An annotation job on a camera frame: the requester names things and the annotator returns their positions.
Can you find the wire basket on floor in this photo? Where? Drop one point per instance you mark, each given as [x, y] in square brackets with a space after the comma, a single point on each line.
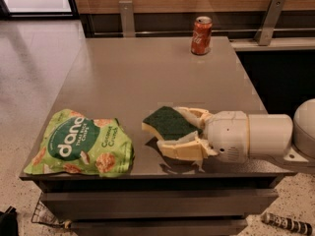
[42, 215]

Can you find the metal bracket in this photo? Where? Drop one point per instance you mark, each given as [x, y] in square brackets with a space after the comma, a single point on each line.
[127, 18]
[265, 32]

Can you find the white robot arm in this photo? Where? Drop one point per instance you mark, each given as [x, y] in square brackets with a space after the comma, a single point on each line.
[280, 137]

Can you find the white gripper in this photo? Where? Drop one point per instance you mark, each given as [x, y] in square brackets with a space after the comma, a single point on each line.
[228, 134]

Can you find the green rice chip bag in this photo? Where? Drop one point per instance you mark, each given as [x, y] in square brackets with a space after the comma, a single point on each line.
[75, 144]

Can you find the grey drawer cabinet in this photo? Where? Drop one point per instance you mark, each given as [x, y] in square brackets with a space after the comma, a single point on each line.
[127, 79]

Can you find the wooden counter panel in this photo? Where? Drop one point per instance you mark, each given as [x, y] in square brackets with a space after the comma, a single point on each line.
[233, 18]

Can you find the black object on floor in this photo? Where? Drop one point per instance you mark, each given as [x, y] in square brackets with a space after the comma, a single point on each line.
[8, 222]

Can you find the right metal bracket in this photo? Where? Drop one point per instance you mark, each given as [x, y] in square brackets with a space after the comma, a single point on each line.
[265, 32]

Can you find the left metal bracket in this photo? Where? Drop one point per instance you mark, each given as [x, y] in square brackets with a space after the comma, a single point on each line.
[127, 18]

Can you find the orange soda can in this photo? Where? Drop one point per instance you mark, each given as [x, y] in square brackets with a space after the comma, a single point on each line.
[200, 44]

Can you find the black patterned tube on floor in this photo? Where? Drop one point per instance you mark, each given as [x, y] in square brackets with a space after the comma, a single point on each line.
[286, 223]

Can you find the green and yellow sponge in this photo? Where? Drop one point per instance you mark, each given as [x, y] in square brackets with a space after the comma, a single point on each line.
[167, 124]

